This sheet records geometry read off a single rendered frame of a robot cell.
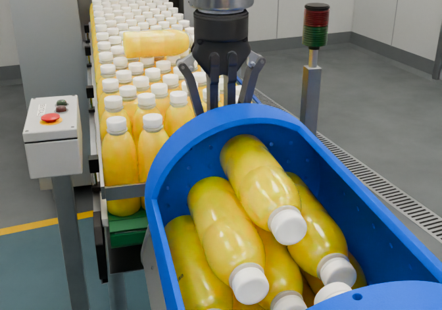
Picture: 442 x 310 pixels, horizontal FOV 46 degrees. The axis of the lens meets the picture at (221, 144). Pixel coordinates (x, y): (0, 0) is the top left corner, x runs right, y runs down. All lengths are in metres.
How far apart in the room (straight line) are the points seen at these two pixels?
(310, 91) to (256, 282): 0.89
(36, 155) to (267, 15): 4.74
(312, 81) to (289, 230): 0.84
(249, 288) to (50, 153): 0.59
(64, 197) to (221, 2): 0.66
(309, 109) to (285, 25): 4.37
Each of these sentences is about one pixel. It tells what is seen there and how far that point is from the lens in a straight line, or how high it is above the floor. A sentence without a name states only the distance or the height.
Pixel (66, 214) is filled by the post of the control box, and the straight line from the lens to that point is 1.22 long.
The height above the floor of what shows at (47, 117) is 1.11.
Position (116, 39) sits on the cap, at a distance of 1.70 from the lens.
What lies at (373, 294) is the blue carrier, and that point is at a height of 1.23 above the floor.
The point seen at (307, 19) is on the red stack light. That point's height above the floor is 1.23.
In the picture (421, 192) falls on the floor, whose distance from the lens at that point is 3.18.
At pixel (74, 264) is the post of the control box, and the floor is 0.73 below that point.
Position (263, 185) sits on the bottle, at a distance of 0.63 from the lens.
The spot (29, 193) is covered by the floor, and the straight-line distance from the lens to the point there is 3.16.
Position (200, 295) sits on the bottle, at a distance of 0.63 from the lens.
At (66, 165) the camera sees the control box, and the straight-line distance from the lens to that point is 1.08.
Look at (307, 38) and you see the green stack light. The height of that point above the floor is 1.18.
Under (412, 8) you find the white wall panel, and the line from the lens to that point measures 5.48.
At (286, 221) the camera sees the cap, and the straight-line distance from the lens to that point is 0.59.
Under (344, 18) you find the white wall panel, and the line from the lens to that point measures 6.16.
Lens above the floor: 1.50
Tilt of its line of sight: 25 degrees down
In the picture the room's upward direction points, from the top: straight up
